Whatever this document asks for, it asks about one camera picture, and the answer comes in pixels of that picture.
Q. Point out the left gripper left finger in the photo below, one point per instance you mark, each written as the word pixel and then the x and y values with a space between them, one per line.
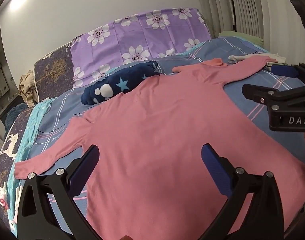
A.
pixel 36 219

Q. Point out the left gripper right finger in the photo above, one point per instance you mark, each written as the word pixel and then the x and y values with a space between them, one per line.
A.
pixel 264 218

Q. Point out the pink long-sleeve shirt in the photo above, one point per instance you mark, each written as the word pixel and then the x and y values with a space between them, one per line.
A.
pixel 167 139

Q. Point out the dark unicorn print bedsheet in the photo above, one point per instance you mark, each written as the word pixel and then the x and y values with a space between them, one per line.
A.
pixel 22 128

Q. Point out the folded orange garment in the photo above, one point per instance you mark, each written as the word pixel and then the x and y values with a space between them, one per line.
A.
pixel 218 63

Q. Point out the blue plaid bed cover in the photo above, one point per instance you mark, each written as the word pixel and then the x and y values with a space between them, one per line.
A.
pixel 242 55

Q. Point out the beige knitted garment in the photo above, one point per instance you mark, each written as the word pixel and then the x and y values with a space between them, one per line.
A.
pixel 28 90

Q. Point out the navy star fleece blanket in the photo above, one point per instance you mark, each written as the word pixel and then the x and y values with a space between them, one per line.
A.
pixel 122 81

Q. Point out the dark tree-print pillow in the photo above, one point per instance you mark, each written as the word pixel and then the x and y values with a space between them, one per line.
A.
pixel 54 73

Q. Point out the purple floral pillow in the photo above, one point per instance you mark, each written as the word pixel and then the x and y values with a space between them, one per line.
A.
pixel 135 38

